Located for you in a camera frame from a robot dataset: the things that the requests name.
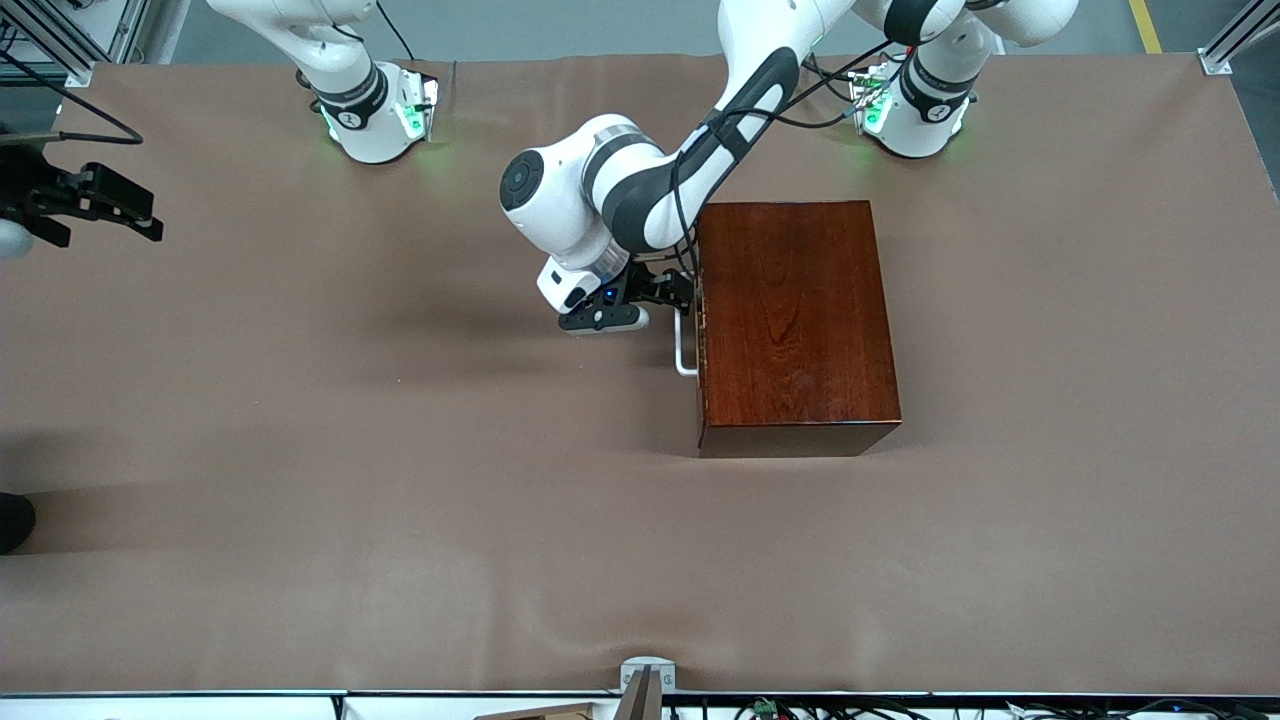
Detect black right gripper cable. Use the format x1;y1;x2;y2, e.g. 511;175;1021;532
0;45;145;145

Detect brown table cover sheet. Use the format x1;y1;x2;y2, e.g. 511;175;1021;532
0;55;1280;697

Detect black left arm base cables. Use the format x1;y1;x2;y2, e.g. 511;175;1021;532
798;50;885;131

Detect black round object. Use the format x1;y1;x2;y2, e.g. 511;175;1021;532
0;492;37;556

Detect brown cardboard piece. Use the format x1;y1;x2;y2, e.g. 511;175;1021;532
474;702;603;720

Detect black right arm base cable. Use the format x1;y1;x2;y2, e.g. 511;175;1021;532
374;0;417;63

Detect black cable bundle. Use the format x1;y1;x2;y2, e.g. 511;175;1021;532
668;696;1280;720

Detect aluminium frame post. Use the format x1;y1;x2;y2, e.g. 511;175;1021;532
1198;0;1280;77
0;0;153;89

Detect dark wooden cabinet box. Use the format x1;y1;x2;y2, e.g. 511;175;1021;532
695;200;903;459

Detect white table edge rail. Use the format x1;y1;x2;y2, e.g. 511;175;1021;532
0;689;1280;720

